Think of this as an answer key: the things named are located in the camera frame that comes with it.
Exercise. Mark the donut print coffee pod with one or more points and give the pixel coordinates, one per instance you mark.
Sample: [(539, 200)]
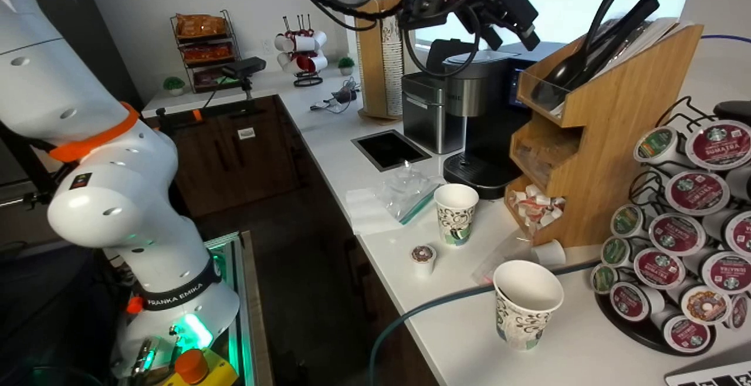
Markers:
[(704, 305), (423, 257)]

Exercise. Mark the heap of creamer cups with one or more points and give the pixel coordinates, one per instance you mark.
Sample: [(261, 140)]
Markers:
[(537, 207)]

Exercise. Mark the yellow emergency stop button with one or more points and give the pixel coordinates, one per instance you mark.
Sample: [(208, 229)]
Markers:
[(196, 369)]

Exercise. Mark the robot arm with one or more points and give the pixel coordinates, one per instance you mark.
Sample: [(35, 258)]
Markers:
[(105, 198)]

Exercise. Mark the white paper napkin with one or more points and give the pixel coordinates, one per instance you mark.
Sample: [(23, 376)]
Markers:
[(366, 213)]

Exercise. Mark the clear zip bag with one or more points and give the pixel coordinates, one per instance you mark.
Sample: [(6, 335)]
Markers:
[(408, 192)]

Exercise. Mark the mug tree with mugs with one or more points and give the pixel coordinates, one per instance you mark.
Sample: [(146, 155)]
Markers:
[(302, 51)]

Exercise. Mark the dark wooden cabinet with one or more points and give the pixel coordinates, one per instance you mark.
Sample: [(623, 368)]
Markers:
[(234, 157)]

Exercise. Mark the patterned paper cup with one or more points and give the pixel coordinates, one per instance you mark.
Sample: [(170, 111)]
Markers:
[(456, 216), (525, 310)]

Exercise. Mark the small potted plant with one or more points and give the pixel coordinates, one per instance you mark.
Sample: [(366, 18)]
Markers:
[(347, 64), (173, 84)]

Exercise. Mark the maroon lid coffee pod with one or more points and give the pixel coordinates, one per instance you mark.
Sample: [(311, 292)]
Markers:
[(629, 301), (676, 234), (739, 312), (697, 192), (719, 144), (685, 334), (658, 268), (740, 233), (727, 273)]

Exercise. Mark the wooden cup dispenser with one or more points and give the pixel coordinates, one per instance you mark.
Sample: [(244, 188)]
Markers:
[(369, 57)]

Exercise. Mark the green lid coffee pod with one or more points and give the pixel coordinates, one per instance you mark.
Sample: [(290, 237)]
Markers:
[(626, 220), (655, 144), (603, 278), (615, 251)]

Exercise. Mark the grey board with black marks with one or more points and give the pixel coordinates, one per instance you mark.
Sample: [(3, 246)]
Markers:
[(713, 374)]

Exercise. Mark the camera on mount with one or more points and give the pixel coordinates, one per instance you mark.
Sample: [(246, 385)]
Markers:
[(243, 68)]

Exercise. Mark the black serving spoon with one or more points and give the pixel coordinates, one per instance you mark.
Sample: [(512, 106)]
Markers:
[(566, 72)]

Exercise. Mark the countertop trash opening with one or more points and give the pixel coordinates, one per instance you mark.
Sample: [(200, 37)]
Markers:
[(390, 149)]

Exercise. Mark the stack of paper cups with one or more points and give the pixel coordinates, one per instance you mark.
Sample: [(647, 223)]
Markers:
[(392, 69)]

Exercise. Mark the dark refrigerator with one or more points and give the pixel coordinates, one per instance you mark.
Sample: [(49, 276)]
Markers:
[(88, 34)]

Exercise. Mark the black serving utensil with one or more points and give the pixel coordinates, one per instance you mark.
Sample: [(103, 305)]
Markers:
[(622, 28)]

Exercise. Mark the clear plastic wrapper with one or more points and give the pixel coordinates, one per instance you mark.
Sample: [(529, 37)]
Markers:
[(504, 257)]

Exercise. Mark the wooden condiment organizer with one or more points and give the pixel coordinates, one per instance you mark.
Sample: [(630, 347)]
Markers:
[(610, 139)]

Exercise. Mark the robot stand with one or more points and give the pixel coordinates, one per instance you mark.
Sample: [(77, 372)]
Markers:
[(249, 310)]

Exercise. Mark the black and silver coffee maker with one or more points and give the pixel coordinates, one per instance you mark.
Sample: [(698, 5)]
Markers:
[(481, 110)]

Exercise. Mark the white creamer cup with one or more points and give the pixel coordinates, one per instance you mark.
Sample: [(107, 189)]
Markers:
[(549, 253)]

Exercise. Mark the wall socket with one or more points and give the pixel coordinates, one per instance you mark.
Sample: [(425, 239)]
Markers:
[(268, 46)]

